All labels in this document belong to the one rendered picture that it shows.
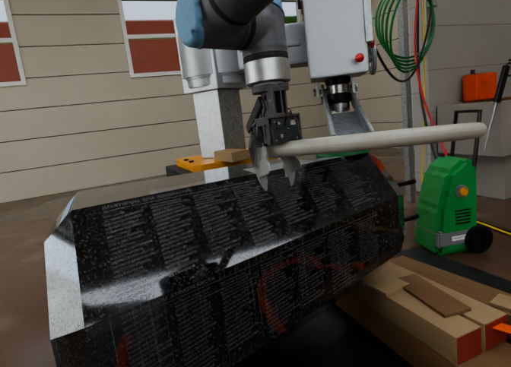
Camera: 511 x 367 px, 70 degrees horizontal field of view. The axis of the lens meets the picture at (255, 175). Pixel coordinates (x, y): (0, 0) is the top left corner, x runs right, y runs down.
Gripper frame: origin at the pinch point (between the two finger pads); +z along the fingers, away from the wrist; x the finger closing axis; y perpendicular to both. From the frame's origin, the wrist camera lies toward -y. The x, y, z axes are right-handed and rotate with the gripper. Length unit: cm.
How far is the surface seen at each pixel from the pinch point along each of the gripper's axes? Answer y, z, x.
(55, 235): -41, 10, -50
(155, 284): -23.2, 24.1, -26.9
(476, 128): 23.3, -6.8, 29.8
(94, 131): -653, -49, -65
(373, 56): -52, -35, 70
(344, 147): 17.3, -6.6, 6.1
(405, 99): -193, -23, 218
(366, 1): -39, -51, 59
